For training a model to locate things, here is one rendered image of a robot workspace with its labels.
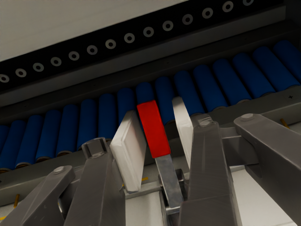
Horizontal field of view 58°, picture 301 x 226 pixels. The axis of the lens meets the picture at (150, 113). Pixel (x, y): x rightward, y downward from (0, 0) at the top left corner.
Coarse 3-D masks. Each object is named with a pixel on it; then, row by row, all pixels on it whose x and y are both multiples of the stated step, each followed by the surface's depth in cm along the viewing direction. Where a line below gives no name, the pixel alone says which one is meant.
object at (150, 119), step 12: (144, 108) 16; (156, 108) 16; (144, 120) 17; (156, 120) 16; (156, 132) 17; (156, 144) 17; (168, 144) 17; (156, 156) 17; (168, 156) 17; (168, 168) 17; (168, 180) 17; (168, 192) 17; (180, 192) 17; (180, 204) 18
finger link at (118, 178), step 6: (108, 144) 16; (114, 162) 14; (114, 168) 13; (78, 174) 13; (114, 174) 13; (120, 174) 14; (72, 180) 13; (78, 180) 13; (120, 180) 14; (72, 186) 13; (120, 186) 14; (66, 192) 12; (72, 192) 13; (60, 198) 13; (66, 198) 13; (72, 198) 13; (60, 204) 13; (66, 204) 13; (66, 210) 13
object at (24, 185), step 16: (272, 96) 21; (288, 96) 21; (224, 112) 22; (240, 112) 21; (256, 112) 21; (272, 112) 20; (288, 112) 21; (176, 128) 22; (288, 128) 20; (176, 144) 22; (48, 160) 23; (64, 160) 23; (80, 160) 22; (144, 160) 22; (0, 176) 23; (16, 176) 23; (32, 176) 22; (0, 192) 23; (16, 192) 23
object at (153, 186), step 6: (234, 168) 20; (240, 168) 20; (186, 174) 21; (186, 180) 20; (144, 186) 21; (150, 186) 21; (156, 186) 21; (126, 192) 21; (138, 192) 21; (144, 192) 21; (150, 192) 21; (126, 198) 21; (60, 210) 21
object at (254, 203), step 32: (192, 32) 28; (224, 32) 28; (96, 64) 29; (128, 64) 29; (0, 96) 30; (32, 96) 31; (256, 192) 19; (128, 224) 20; (160, 224) 19; (256, 224) 17; (288, 224) 17
